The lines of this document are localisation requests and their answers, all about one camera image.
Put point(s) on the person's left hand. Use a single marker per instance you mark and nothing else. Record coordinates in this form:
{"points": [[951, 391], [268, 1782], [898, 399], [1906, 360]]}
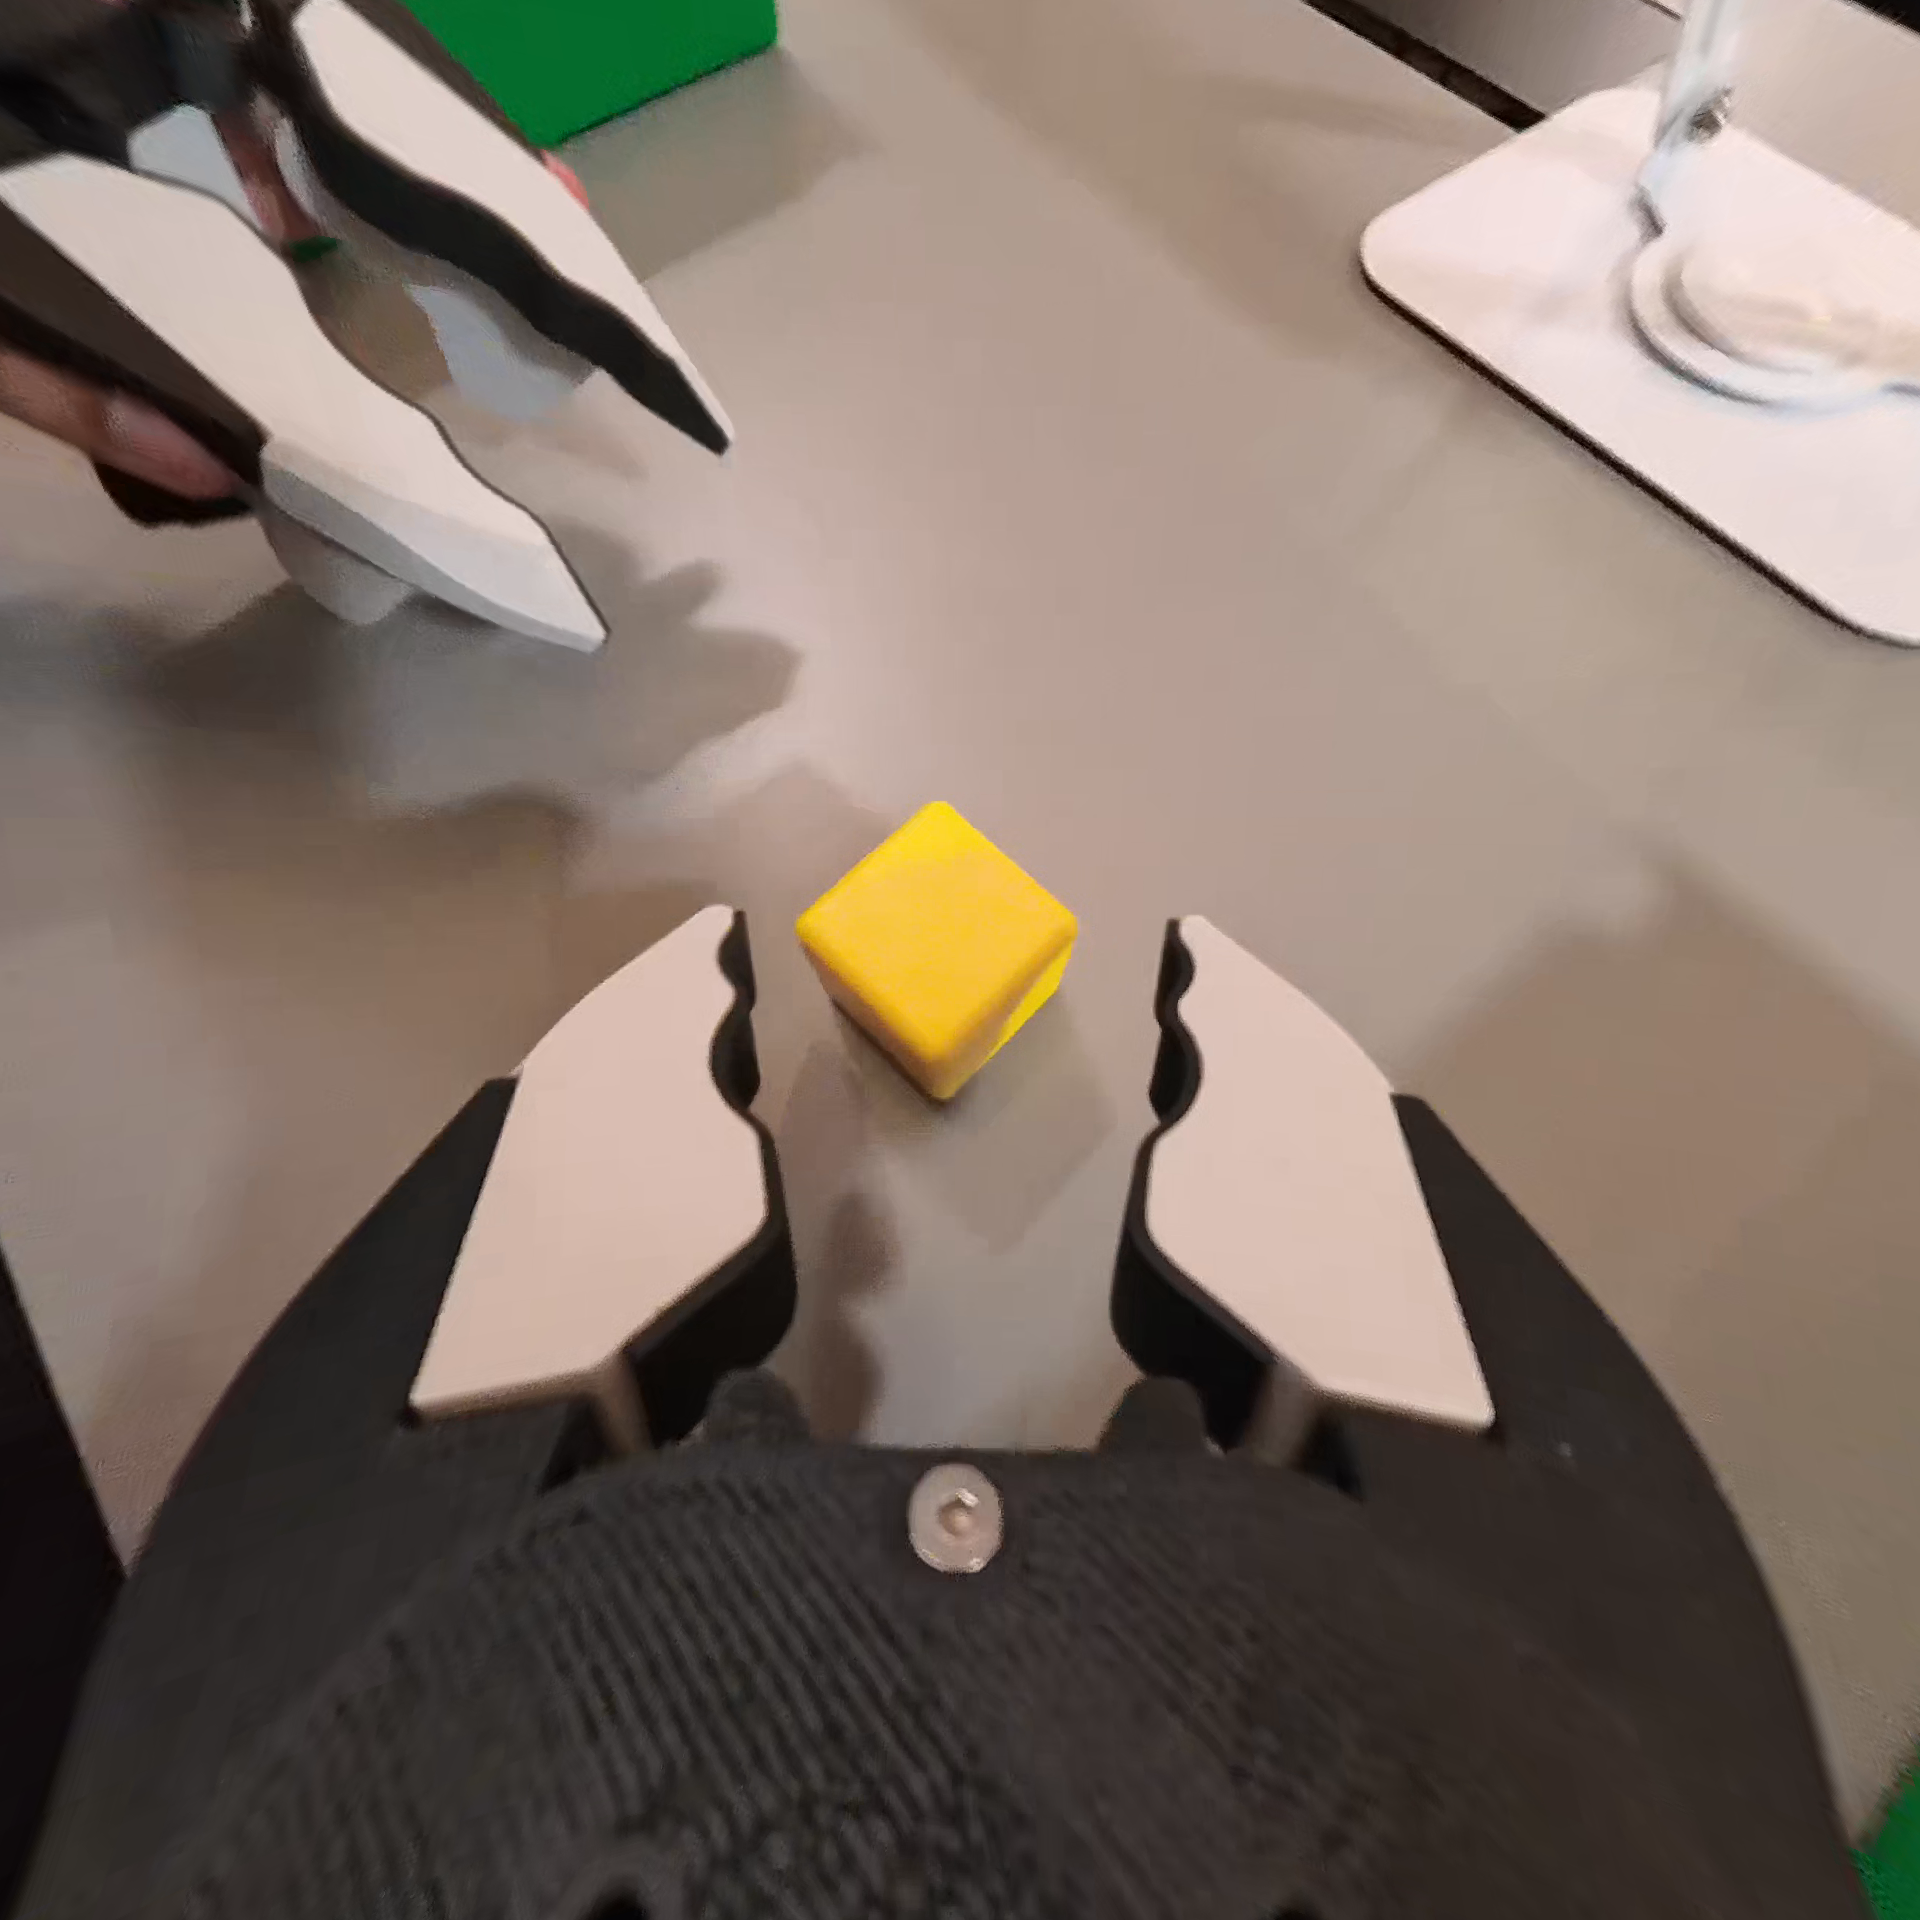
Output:
{"points": [[118, 441]]}

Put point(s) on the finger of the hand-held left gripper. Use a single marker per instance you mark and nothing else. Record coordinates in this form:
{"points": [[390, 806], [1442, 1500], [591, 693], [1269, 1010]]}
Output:
{"points": [[453, 136], [228, 345]]}

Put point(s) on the person's dark clothed body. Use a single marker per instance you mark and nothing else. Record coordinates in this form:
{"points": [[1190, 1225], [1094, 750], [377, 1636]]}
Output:
{"points": [[48, 1575]]}

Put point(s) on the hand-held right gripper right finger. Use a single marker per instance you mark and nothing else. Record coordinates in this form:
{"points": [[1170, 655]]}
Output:
{"points": [[1306, 1231]]}

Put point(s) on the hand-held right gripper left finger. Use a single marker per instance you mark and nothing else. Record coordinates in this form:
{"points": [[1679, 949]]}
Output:
{"points": [[601, 1204]]}

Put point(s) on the yellow cube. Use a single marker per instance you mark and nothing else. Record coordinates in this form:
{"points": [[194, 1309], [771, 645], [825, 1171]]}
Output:
{"points": [[939, 949]]}

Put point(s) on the document stand with white base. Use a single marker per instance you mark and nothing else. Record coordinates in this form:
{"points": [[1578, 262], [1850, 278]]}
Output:
{"points": [[1573, 332]]}

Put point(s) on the black desk mat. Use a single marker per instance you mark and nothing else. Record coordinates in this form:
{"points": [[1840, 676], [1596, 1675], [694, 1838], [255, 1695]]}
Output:
{"points": [[1430, 52]]}

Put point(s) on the green plastic bin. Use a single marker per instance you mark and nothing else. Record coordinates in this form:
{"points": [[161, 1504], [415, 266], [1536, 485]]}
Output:
{"points": [[601, 59], [1899, 1858]]}

